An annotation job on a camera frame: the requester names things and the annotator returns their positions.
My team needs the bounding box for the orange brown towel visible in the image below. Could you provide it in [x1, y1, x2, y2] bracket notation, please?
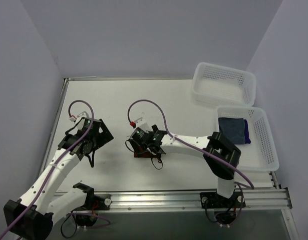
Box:
[134, 151, 161, 159]

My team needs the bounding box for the blue denim towel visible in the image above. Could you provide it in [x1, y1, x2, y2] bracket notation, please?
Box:
[218, 117, 246, 145]

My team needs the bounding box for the purple towel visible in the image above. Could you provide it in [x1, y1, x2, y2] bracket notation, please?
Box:
[244, 119, 251, 144]

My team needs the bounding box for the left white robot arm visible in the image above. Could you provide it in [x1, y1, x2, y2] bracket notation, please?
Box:
[4, 116, 114, 240]

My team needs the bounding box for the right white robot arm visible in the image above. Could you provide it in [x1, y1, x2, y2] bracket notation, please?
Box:
[128, 126, 241, 199]

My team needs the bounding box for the white source basket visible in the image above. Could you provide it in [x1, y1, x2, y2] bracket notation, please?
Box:
[192, 62, 256, 106]

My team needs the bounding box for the white stacking basket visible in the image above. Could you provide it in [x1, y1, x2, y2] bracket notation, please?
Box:
[215, 105, 279, 172]

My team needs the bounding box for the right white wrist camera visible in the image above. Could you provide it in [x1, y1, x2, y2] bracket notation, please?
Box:
[130, 117, 149, 131]

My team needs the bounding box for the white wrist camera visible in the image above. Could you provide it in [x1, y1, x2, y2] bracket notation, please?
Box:
[130, 117, 149, 131]
[69, 111, 89, 124]

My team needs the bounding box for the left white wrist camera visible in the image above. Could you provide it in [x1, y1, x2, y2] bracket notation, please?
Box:
[69, 111, 89, 124]

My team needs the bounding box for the aluminium mounting rail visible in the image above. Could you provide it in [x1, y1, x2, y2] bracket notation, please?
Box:
[95, 188, 292, 213]

